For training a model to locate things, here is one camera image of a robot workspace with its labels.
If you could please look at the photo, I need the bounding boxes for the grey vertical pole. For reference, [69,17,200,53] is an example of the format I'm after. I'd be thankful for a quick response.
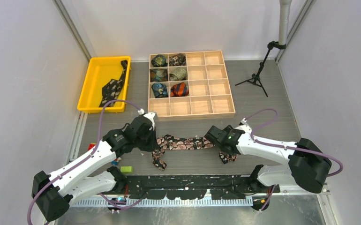
[278,0,292,46]

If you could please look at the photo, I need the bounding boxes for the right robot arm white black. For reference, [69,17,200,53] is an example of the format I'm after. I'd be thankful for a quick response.
[204,124,332,194]

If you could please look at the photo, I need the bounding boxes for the dark green rolled tie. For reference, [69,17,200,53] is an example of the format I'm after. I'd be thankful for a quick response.
[150,54,167,68]

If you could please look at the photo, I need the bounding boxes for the blue paisley rolled tie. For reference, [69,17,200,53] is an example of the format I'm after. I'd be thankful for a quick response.
[151,82,168,98]

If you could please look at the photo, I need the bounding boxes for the olive paisley rolled tie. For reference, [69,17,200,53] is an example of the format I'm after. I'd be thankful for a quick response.
[169,67,188,81]

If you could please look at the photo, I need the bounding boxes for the black mini tripod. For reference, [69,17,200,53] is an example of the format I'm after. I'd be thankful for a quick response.
[235,41,287,97]

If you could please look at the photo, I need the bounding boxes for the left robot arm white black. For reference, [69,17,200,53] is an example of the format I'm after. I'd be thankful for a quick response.
[29,112,157,222]

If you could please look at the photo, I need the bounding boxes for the red toy truck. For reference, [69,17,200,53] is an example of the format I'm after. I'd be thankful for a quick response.
[88,143,122,166]

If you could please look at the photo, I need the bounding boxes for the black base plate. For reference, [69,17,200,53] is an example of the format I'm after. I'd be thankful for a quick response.
[96,174,280,201]

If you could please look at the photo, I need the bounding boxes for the green block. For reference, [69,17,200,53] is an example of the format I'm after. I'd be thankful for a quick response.
[120,166,133,173]

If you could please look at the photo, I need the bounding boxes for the black patterned tie in bin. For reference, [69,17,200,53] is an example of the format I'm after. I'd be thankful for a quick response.
[99,60,128,107]

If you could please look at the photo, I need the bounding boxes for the dark brown floral rolled tie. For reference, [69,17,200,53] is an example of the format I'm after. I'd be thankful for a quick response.
[169,53,187,67]

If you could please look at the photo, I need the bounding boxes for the yellow plastic bin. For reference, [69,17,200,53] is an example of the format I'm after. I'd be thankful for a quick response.
[77,56,131,113]

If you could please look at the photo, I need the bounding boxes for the orange navy striped rolled tie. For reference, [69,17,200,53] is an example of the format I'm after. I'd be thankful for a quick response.
[170,82,189,98]

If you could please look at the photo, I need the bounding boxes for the teal brown rolled tie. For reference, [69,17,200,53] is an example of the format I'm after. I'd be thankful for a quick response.
[150,69,168,83]

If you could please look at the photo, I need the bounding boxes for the wooden compartment tray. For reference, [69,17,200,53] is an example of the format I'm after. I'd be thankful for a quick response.
[148,50,236,121]

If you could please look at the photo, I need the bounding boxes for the aluminium rail frame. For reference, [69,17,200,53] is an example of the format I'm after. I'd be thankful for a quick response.
[45,186,330,209]

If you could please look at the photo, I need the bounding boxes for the pink floral black tie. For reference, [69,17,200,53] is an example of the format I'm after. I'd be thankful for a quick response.
[151,134,239,171]

